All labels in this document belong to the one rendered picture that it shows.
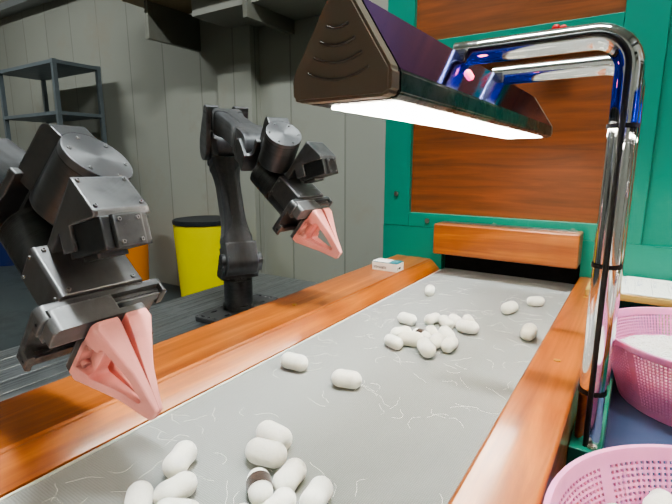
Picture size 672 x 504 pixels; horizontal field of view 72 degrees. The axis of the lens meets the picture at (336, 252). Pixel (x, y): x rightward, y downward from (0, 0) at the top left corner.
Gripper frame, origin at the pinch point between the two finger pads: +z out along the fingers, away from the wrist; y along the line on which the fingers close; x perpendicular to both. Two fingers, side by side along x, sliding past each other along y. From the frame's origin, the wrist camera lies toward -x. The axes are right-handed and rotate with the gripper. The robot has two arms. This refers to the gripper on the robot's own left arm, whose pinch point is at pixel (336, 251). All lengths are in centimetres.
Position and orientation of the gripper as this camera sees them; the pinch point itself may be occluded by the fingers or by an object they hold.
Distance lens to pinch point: 73.1
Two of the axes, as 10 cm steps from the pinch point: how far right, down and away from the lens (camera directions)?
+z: 6.3, 7.1, -3.0
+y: 5.6, -1.6, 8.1
